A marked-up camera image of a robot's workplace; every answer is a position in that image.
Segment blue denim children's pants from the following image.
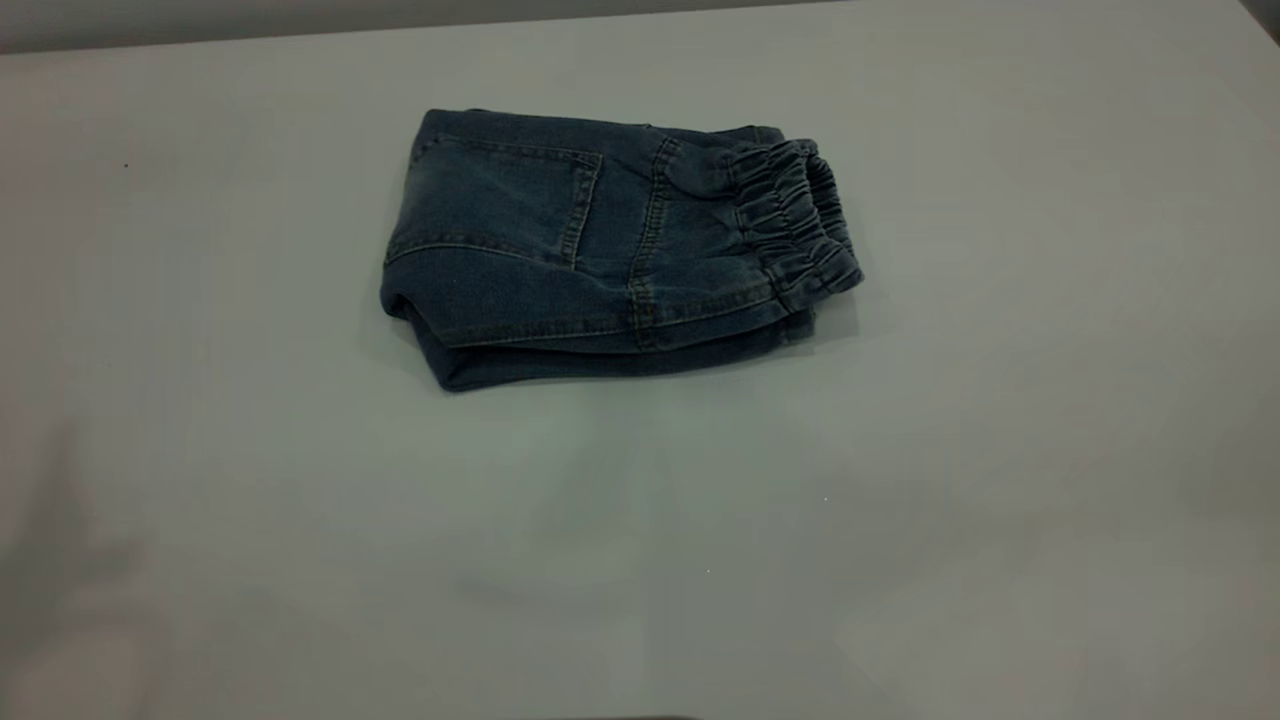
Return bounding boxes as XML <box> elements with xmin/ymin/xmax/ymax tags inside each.
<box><xmin>378</xmin><ymin>108</ymin><xmax>866</xmax><ymax>393</ymax></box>

